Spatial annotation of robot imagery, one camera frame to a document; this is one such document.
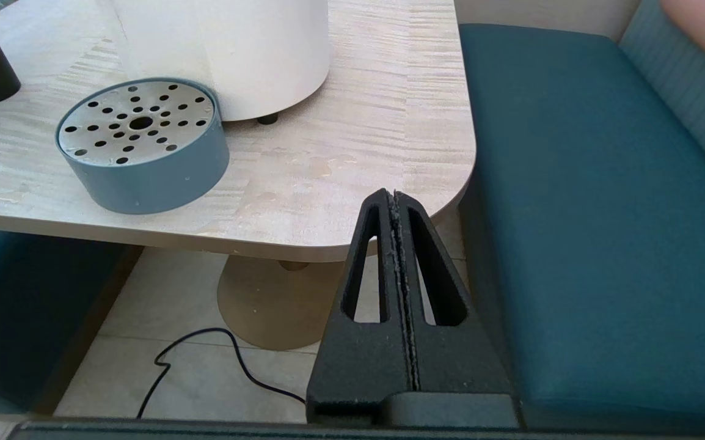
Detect large white water dispenser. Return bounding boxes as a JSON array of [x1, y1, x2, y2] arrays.
[[96, 0, 331, 126]]

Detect large blue drip tray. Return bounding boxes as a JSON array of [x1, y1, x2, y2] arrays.
[[55, 77, 230, 215]]

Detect empty teal bench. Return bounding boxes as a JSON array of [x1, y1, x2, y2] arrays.
[[458, 0, 705, 428]]

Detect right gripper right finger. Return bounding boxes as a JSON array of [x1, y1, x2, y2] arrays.
[[394, 191, 513, 397]]

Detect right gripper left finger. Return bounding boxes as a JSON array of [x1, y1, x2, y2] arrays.
[[306, 188, 521, 428]]

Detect black floor cable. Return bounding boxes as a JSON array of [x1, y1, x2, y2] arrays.
[[137, 328, 308, 420]]

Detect beige table pedestal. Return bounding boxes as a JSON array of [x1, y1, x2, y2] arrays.
[[217, 254, 353, 351]]

